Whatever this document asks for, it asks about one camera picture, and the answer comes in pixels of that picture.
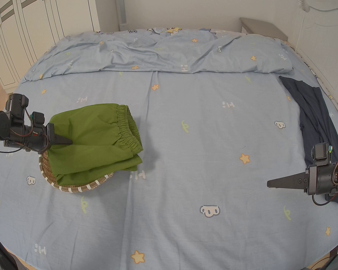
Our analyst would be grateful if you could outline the white wardrobe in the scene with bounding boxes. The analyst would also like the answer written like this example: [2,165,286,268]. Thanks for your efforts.
[0,0,101,94]

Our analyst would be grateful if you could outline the dark blue garment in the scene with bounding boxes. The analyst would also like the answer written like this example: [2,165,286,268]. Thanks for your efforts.
[279,76,338,208]

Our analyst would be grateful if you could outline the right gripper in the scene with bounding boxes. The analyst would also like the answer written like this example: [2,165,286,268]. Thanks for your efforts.
[266,163,338,196]

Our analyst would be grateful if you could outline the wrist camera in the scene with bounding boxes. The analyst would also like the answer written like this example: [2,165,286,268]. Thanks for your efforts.
[311,142,333,167]
[30,111,46,130]

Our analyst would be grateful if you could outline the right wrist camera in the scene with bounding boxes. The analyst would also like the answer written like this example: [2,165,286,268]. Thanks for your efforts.
[311,142,333,167]

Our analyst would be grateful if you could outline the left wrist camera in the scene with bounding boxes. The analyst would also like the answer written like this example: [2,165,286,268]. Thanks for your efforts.
[30,111,46,130]

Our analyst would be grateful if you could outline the grey bedside table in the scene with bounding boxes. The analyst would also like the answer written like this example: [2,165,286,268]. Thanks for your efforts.
[239,17,289,42]

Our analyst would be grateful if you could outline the black cable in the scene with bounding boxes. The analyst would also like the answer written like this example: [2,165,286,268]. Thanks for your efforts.
[0,147,27,154]
[312,193,337,206]

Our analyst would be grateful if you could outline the grey vertical wall duct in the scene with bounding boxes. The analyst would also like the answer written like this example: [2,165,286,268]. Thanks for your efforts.
[114,0,128,31]

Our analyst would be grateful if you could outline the pale blue quilt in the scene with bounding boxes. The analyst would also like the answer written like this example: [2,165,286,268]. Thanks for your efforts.
[20,26,295,83]

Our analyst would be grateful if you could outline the green shorts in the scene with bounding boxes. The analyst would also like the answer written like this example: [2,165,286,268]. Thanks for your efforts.
[47,103,144,186]

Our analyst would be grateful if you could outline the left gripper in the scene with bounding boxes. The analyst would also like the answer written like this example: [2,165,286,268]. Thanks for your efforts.
[25,123,73,155]

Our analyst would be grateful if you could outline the round woven basket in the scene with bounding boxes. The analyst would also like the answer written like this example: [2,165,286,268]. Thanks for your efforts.
[38,146,116,193]

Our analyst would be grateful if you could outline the bed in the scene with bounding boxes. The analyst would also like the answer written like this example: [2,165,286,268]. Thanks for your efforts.
[0,0,338,270]

